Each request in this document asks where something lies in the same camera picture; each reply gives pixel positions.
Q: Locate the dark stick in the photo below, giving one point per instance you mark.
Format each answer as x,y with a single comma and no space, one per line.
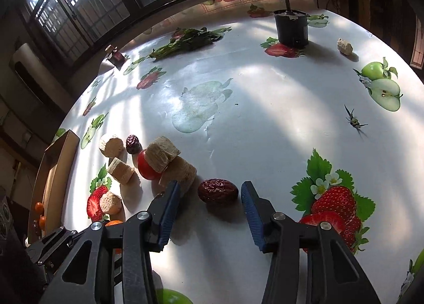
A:
287,4

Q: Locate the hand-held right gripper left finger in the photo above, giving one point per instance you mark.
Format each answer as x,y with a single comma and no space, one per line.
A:
167,221

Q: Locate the small orange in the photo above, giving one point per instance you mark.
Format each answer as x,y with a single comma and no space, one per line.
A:
39,206
114,223
42,221

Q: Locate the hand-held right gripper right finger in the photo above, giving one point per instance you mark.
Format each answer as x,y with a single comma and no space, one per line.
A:
253,218

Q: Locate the bunch of leafy greens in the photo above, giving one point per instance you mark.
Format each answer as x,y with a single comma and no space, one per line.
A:
188,42

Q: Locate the small dark jar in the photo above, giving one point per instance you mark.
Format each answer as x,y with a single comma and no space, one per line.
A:
116,57

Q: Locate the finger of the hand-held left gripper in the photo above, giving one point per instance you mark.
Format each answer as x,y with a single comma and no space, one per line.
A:
49,244

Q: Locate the dried fruit calyx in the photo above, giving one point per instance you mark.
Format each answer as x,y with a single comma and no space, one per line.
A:
355,121

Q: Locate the cardboard box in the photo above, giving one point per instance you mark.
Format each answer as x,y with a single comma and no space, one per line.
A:
58,165

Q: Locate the red tomato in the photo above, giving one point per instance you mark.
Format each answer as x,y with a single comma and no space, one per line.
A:
145,168

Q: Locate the black pot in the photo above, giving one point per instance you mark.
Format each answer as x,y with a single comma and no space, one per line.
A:
291,32

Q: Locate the standing air conditioner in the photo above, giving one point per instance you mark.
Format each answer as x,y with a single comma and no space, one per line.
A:
33,72

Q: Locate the barred window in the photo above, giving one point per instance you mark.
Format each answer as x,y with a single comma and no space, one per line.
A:
82,2

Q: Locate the beige sugar cane piece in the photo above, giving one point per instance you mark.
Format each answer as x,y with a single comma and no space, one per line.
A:
184,171
162,154
344,47
111,145
121,170
111,203

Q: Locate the red date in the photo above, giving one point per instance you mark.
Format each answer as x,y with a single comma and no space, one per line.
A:
218,192
133,144

